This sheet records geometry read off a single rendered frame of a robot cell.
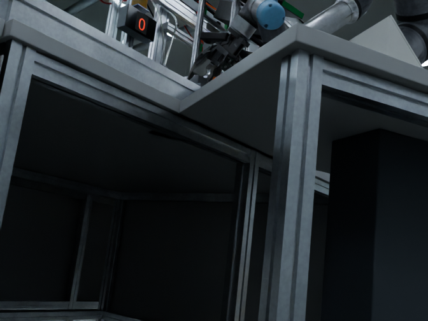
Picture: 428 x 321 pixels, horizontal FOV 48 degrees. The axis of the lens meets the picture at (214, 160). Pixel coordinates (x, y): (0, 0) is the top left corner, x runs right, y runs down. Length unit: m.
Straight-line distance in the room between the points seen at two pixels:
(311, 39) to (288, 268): 0.32
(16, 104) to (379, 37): 0.79
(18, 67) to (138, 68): 0.34
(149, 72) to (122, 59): 0.08
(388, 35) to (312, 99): 0.48
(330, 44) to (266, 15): 0.66
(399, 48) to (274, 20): 0.39
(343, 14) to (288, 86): 0.93
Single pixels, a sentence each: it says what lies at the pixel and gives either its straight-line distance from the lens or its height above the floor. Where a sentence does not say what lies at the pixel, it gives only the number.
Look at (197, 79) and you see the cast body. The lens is 1.54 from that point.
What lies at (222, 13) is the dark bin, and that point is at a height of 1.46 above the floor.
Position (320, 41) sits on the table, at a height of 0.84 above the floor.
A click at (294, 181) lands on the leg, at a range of 0.67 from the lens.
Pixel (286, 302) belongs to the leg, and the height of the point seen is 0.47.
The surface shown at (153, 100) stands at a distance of 1.03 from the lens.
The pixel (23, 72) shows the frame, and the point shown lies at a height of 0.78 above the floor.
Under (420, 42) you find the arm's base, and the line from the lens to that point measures 1.26.
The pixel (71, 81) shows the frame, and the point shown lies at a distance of 0.92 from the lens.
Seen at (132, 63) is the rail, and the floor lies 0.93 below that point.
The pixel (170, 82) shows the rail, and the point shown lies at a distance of 1.20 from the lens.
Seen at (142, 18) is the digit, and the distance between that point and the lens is 1.57.
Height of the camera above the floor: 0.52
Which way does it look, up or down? 12 degrees up
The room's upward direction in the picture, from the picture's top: 7 degrees clockwise
